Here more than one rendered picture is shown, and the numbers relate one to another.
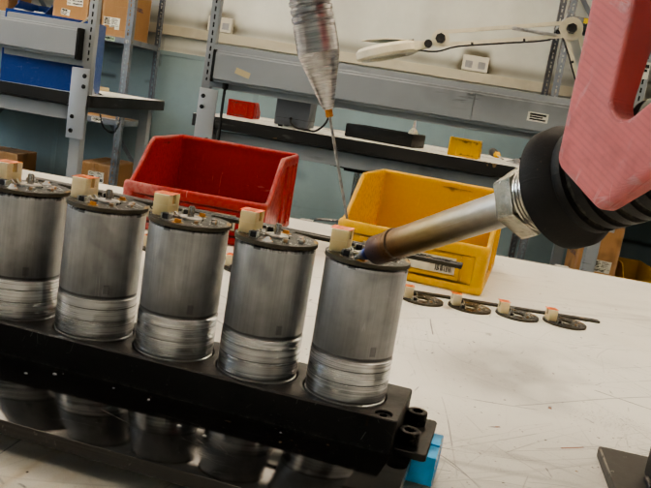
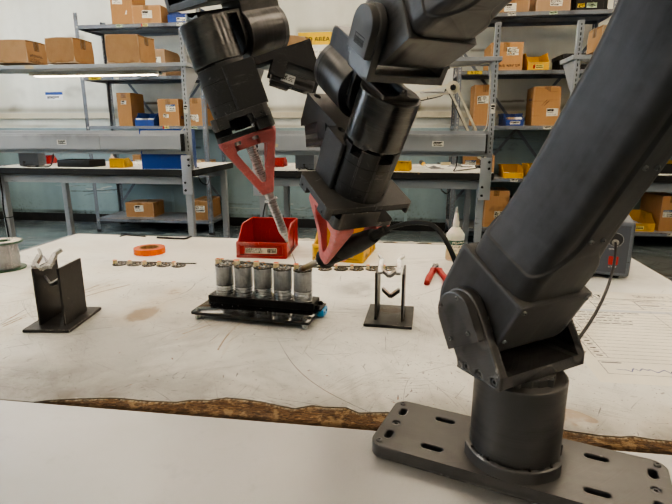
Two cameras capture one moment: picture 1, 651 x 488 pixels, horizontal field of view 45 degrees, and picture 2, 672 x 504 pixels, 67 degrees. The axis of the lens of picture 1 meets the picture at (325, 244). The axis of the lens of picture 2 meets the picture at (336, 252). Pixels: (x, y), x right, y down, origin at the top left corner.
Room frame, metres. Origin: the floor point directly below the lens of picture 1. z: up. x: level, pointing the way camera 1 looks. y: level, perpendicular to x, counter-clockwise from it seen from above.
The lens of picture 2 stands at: (-0.41, -0.07, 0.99)
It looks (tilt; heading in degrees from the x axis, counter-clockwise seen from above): 14 degrees down; 1
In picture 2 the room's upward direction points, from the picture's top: straight up
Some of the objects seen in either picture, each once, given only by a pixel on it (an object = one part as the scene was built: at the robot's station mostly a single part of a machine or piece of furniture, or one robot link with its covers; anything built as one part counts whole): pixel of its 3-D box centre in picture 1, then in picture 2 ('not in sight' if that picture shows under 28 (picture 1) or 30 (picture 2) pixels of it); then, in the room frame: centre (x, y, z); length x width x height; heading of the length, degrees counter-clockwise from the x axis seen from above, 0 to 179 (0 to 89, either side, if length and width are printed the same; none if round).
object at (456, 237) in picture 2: not in sight; (455, 233); (0.52, -0.27, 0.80); 0.03 x 0.03 x 0.10
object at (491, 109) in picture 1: (412, 100); (368, 144); (2.51, -0.20, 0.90); 1.30 x 0.06 x 0.12; 83
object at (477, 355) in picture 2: not in sight; (510, 328); (-0.08, -0.18, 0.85); 0.09 x 0.06 x 0.06; 119
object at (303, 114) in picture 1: (295, 113); (306, 161); (2.71, 0.17, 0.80); 0.15 x 0.12 x 0.10; 174
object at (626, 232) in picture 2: not in sight; (590, 240); (0.47, -0.50, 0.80); 0.15 x 0.12 x 0.10; 157
